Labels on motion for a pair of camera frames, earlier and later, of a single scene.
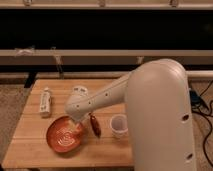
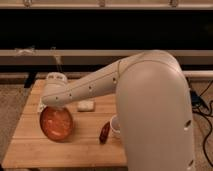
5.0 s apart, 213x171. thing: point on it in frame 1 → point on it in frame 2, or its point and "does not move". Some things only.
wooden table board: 46,105 does not move
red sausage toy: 95,125 → 104,134
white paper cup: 119,125 does not move
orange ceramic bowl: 64,135 → 56,122
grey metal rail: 102,57 does not move
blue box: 195,98 does not move
